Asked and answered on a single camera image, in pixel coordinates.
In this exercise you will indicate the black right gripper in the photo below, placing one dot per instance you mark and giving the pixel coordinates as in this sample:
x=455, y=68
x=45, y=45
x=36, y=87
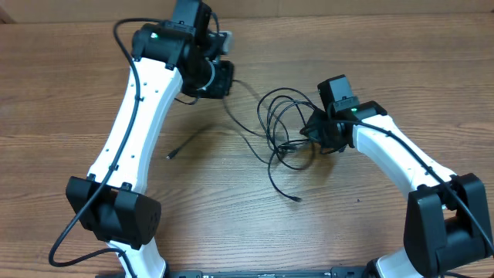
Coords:
x=313, y=133

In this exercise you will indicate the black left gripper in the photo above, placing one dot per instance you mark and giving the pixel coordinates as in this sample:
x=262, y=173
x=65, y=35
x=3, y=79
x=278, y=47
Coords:
x=225, y=69

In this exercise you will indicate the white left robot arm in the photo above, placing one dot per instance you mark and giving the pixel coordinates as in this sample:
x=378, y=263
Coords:
x=167, y=58

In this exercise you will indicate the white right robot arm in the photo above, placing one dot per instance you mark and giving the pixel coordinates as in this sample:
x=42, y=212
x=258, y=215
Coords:
x=447, y=223

